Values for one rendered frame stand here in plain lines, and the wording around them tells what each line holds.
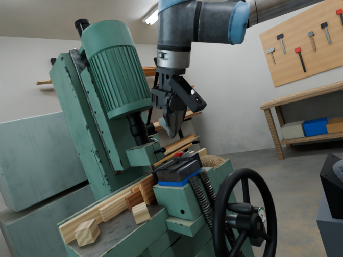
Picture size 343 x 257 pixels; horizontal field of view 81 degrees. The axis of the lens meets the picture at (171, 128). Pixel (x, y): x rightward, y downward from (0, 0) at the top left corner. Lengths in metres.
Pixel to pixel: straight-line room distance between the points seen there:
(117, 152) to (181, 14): 0.53
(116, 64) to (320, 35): 3.31
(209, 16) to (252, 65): 3.44
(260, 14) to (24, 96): 2.80
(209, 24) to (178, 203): 0.45
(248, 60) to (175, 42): 3.46
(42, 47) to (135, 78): 2.76
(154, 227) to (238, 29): 0.53
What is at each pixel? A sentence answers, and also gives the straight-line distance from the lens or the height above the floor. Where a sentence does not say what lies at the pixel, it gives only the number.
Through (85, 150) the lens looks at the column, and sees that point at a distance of 0.97.
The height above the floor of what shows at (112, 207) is 0.93.
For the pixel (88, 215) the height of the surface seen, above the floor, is 0.94.
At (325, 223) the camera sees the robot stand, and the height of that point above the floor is 0.54.
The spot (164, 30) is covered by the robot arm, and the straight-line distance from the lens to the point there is 0.54.
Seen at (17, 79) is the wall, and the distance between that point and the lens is 3.13.
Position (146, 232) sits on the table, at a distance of 0.59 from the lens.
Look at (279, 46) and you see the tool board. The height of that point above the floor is 1.64.
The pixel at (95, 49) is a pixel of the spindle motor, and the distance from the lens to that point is 0.75.
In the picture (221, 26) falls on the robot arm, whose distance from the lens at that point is 0.52.
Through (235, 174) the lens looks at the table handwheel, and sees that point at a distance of 0.54.
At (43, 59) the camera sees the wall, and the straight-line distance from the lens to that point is 3.32.
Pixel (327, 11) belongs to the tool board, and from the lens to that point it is 3.76.
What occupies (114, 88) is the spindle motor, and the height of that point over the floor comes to 1.29.
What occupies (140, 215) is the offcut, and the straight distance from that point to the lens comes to 0.58.
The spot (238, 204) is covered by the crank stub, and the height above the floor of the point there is 0.91.
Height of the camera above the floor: 1.14
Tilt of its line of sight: 3 degrees down
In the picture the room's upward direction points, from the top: 19 degrees counter-clockwise
